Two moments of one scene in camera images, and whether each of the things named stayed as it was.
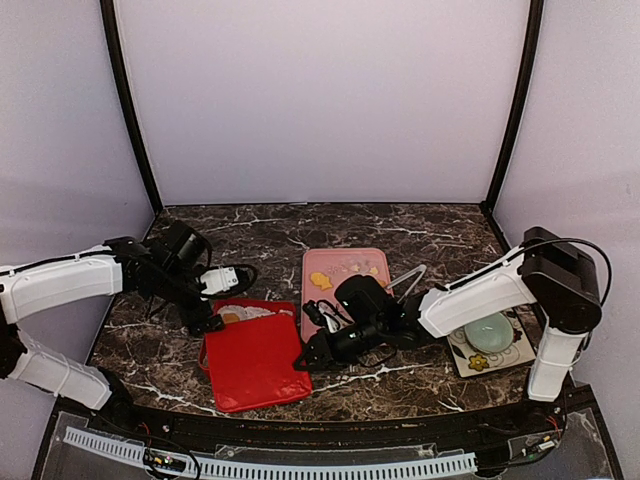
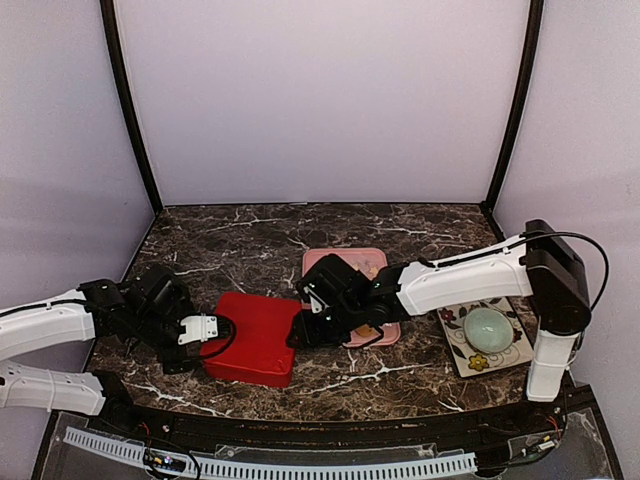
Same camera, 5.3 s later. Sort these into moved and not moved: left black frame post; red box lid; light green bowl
Moved: red box lid
Not moved: left black frame post; light green bowl
